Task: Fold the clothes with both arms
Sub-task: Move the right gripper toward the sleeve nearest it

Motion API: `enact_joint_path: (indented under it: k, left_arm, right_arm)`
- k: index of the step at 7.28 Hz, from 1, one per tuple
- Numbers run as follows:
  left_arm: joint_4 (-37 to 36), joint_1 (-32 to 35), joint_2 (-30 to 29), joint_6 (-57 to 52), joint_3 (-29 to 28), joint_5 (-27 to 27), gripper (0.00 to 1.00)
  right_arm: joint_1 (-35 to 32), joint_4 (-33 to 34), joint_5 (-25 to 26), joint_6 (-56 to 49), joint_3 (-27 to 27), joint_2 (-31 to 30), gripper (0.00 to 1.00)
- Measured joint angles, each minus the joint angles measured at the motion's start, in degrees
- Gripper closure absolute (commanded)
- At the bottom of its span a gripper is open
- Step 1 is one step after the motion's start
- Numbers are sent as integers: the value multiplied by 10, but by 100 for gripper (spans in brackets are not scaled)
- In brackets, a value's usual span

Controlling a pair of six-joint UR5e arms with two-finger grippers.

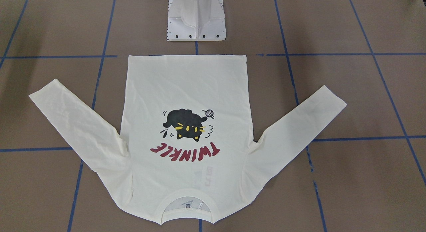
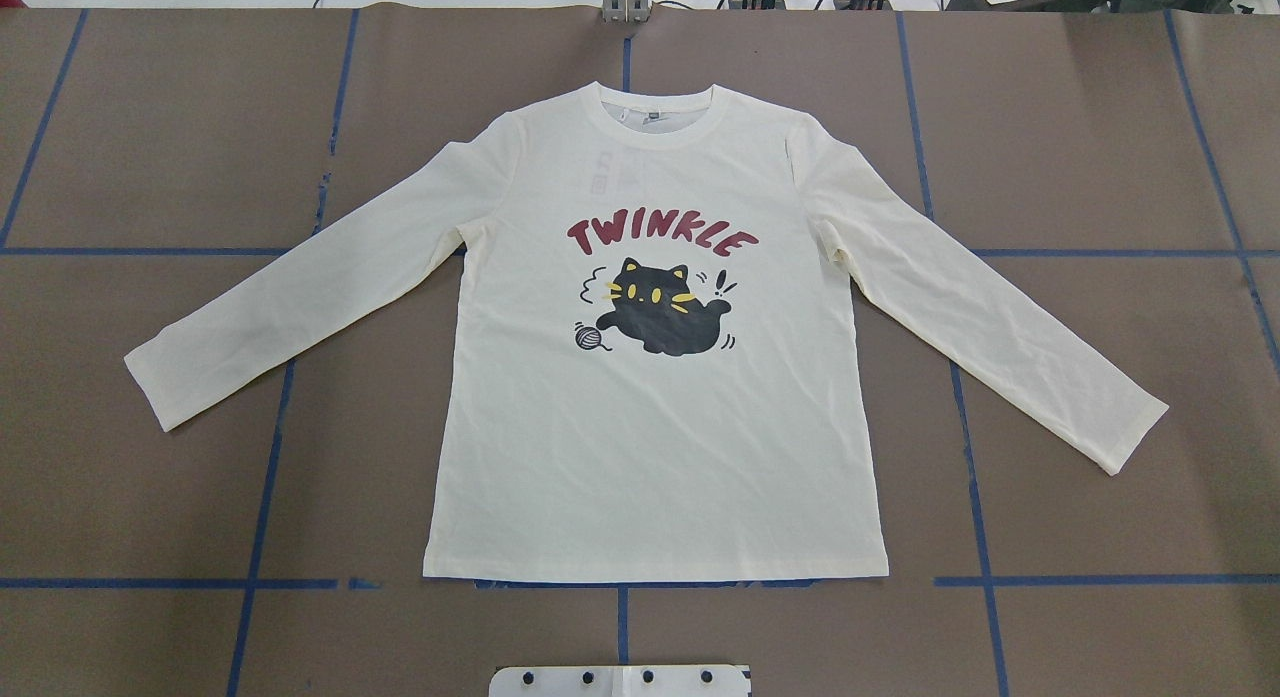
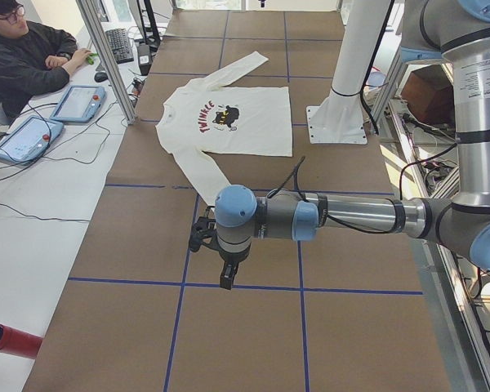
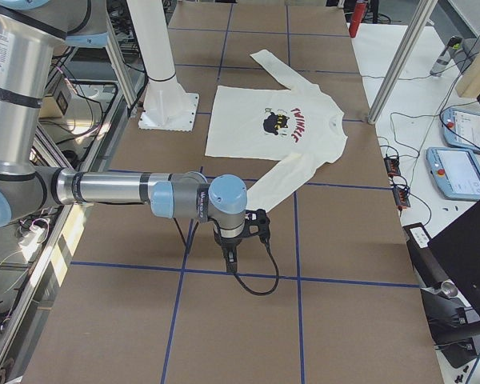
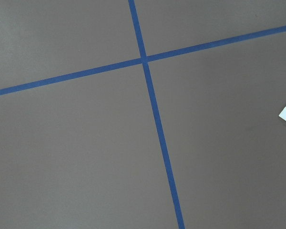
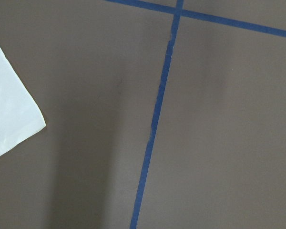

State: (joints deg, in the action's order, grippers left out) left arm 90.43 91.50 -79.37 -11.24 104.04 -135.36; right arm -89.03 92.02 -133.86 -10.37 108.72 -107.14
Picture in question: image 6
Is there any cream long-sleeve cat shirt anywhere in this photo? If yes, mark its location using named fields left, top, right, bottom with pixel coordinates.
left=0, top=47, right=46, bottom=156

